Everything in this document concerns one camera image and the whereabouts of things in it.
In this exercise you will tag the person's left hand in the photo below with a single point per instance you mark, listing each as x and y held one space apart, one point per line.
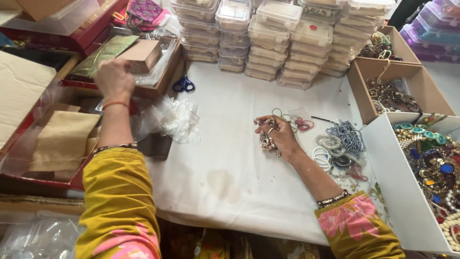
114 81

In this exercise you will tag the person's right hand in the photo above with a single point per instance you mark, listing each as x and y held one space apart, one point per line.
284 138

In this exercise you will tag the person's right fingers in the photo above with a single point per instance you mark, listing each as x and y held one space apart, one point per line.
267 124

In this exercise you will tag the person's left fingers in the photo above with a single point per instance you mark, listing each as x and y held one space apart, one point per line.
126 65

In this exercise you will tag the small brown cardboard box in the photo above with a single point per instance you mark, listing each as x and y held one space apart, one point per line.
142 54

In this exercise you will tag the green gold brocade pouch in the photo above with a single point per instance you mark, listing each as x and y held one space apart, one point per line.
100 57

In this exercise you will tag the small clear plastic bag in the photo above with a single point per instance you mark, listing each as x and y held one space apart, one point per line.
300 114

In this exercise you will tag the white table cloth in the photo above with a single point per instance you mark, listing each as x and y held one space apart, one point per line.
233 108

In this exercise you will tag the brown cardboard tray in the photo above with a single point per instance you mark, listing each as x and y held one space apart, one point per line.
158 88

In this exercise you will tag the large red gift box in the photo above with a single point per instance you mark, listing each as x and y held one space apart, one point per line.
90 30

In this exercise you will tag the black hair stick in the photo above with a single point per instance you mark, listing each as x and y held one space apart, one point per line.
323 119

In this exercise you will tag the pink purple brocade pouch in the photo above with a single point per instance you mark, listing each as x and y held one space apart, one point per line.
143 10

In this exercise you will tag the pile of clear plastic bags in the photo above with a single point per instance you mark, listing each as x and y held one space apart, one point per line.
172 120

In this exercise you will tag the clear plastic container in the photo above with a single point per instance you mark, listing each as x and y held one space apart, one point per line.
68 18

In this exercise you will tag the dark beaded bangle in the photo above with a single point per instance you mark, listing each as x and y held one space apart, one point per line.
115 146

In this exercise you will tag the black bangle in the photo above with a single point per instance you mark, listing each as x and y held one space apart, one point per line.
342 160

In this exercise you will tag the stacks of clear plastic boxes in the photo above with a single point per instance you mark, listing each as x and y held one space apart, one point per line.
273 39

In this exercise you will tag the dark brown flat box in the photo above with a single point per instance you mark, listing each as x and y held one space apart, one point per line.
156 147

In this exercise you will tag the beige fabric pouch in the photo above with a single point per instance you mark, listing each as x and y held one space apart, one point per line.
64 142

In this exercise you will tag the gold beaded bangle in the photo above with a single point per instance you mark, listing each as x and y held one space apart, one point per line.
332 199

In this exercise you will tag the large brown jewellery box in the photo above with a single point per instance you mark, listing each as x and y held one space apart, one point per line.
363 93

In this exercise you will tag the cream cardboard sheet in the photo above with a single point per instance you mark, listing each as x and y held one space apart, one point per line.
21 86

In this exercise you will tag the red box with pouches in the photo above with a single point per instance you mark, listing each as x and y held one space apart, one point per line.
77 180

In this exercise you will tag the white jewellery box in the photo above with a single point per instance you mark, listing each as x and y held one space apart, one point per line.
388 180

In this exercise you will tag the yellow floral tunic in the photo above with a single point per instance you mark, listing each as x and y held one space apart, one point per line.
118 201

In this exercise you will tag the small brown jewellery box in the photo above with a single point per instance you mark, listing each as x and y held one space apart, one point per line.
402 45

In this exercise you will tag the heap of colourful jewellery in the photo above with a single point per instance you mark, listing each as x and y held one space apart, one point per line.
435 169

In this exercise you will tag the stack of purple plastic boxes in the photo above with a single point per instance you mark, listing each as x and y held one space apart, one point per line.
433 32

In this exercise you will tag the heap of clear plastic wrap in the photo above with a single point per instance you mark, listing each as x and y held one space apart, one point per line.
36 233

